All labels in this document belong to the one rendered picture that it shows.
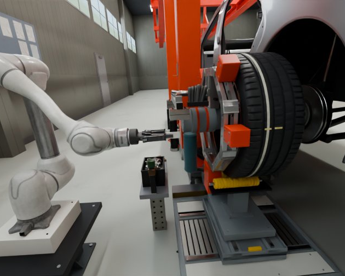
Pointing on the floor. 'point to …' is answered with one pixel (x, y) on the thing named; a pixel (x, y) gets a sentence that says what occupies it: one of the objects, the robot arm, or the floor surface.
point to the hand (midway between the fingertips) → (173, 133)
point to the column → (158, 214)
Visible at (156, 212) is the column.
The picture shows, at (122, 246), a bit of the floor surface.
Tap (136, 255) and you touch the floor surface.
